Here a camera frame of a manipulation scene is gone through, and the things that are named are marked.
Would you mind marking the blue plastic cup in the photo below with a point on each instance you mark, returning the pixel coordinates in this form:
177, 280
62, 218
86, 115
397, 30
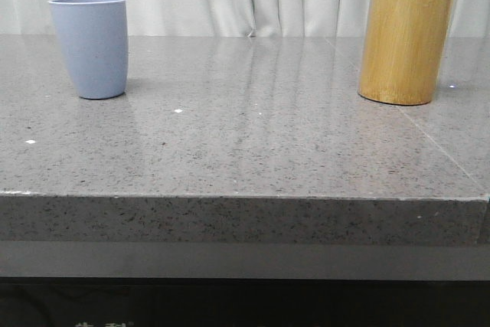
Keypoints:
93, 38

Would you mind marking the bamboo cylinder holder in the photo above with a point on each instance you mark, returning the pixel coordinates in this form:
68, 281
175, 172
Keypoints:
403, 48

